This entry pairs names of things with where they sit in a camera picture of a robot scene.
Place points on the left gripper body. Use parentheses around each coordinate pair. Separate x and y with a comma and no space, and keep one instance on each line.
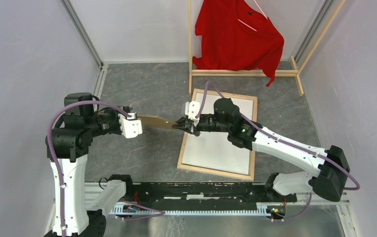
(108,121)

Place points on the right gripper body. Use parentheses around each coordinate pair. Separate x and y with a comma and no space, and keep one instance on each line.
(208,123)

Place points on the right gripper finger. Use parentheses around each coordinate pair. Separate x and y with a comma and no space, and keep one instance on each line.
(184,123)
(191,130)

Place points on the printed photo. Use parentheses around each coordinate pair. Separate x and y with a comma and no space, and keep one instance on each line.
(221,147)

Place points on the wooden picture frame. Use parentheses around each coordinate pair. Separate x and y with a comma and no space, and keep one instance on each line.
(254,147)

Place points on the brown cardboard backing board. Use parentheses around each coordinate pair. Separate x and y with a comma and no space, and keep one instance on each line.
(156,122)

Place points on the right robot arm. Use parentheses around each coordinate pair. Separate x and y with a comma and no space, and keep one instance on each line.
(324,172)

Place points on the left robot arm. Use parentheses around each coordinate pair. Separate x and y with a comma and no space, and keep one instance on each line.
(70,134)

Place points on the red t-shirt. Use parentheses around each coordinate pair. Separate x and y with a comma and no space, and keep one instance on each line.
(236,37)

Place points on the wooden clothes rack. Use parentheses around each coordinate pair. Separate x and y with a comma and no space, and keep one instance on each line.
(320,26)

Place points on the pink clothes hanger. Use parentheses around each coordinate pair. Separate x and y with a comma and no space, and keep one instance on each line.
(262,13)

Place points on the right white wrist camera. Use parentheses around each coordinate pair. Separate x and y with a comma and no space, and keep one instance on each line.
(191,110)

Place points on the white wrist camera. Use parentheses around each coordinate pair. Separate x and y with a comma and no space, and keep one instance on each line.
(130,127)
(191,110)

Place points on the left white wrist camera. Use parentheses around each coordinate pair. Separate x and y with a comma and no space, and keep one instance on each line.
(130,127)

